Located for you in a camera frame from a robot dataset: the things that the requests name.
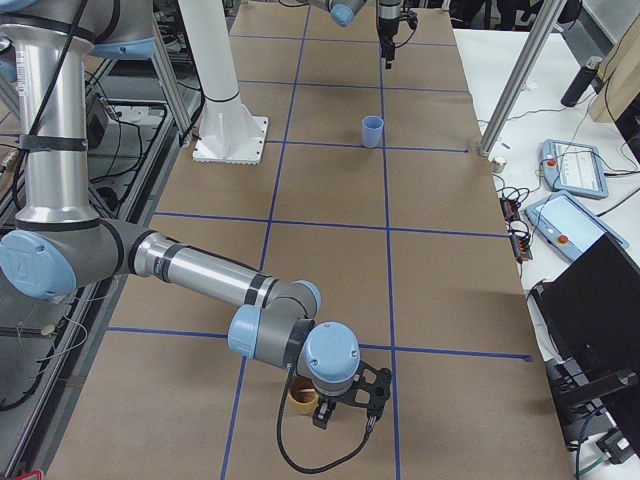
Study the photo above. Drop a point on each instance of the bamboo wooden cup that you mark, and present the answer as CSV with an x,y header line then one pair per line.
x,y
303,395

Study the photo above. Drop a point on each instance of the light blue plastic cup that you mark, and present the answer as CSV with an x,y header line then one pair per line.
x,y
372,128

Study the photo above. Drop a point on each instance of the blue teach pendant near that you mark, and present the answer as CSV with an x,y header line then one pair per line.
x,y
568,225

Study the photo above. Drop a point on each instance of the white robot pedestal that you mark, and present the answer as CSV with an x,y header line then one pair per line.
x,y
228,132

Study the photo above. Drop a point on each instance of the blue teach pendant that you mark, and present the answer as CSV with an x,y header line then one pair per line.
x,y
568,225
573,167

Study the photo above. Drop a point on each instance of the black water bottle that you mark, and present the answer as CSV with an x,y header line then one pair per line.
x,y
581,81

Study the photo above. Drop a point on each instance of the black monitor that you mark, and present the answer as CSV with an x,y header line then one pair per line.
x,y
592,309

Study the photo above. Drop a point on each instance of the aluminium frame post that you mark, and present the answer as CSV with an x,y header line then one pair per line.
x,y
543,25

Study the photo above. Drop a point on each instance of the blue teach pendant far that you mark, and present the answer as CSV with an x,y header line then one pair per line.
x,y
573,167

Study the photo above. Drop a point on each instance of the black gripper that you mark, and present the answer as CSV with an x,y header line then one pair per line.
x,y
323,414
386,22

